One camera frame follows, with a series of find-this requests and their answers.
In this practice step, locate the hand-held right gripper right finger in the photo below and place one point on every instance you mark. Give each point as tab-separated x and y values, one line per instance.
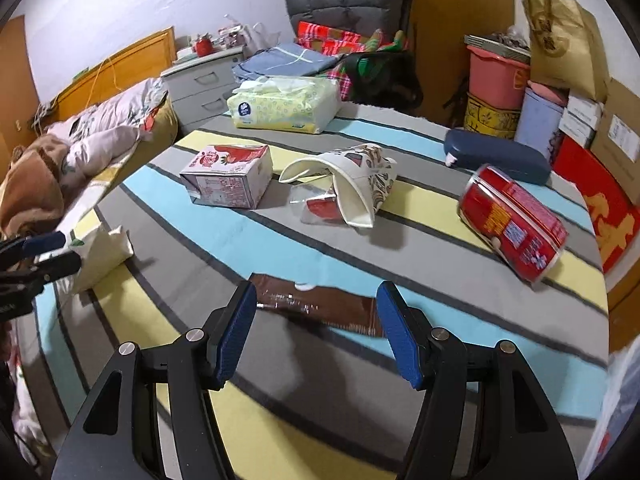
402	340

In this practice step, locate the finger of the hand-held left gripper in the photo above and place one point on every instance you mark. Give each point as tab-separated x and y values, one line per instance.
45	242
60	264

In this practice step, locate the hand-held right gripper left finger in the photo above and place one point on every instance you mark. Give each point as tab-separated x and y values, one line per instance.
235	335

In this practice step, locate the brown snack wrapper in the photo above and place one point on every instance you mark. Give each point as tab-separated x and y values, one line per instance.
320	307

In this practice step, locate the white leaf print sheet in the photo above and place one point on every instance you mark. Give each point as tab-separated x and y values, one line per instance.
100	250

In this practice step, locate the brown plush blanket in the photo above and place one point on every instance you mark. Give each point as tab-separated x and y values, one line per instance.
30	185

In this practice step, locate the striped tablecloth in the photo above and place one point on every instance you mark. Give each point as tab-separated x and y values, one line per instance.
250	240

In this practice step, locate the floral duvet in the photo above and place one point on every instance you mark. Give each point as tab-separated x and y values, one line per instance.
110	130

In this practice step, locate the patterned paper cup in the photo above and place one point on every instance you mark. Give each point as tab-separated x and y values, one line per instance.
360	195

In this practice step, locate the clear bottle with red cap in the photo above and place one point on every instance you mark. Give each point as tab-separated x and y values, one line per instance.
322	207

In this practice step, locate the red and white milk carton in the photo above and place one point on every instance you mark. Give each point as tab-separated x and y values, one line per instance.
225	175

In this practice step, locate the large red drink can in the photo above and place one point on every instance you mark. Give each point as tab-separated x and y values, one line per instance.
510	220

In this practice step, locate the wooden bed headboard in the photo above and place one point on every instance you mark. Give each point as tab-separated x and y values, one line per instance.
125	60

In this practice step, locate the dark blue glasses case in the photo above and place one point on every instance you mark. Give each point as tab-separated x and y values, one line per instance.
500	157

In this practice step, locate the grey nightstand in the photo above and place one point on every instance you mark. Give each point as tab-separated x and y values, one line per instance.
200	95

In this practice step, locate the translucent plastic bin liner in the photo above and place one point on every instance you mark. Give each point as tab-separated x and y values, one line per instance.
620	410

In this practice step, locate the yellow tissue pack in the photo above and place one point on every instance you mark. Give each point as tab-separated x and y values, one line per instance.
285	105

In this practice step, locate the yellow patterned box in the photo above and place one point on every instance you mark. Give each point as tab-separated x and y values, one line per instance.
490	117

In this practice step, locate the red gift box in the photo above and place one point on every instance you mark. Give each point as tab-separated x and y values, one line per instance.
600	200

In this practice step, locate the red jar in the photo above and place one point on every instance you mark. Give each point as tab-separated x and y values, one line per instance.
202	46

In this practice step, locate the light blue cylinder box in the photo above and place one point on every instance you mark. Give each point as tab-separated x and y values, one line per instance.
537	120

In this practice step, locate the black bag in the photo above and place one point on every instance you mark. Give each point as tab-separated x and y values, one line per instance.
390	80

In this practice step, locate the white medicine box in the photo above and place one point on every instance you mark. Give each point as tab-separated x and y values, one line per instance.
577	132
585	109

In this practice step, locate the pink storage bin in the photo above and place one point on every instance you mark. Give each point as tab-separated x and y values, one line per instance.
495	80

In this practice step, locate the folded blue cloth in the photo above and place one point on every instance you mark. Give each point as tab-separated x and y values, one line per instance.
285	57

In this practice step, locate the white plastic bag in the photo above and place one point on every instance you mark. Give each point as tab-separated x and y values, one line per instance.
260	35

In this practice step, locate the open cardboard box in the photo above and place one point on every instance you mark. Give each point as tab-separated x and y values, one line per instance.
620	125

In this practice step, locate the wooden wardrobe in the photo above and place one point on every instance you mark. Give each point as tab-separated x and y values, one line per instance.
440	35

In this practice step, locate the flat patterned box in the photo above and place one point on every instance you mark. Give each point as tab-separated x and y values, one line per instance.
495	46

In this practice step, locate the red plaid cloth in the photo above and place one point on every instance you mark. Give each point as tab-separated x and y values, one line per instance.
325	37

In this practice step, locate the gold paper bag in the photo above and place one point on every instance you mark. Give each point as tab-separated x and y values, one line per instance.
565	50

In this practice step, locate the black mesh chair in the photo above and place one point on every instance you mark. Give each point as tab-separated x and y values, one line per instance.
402	5

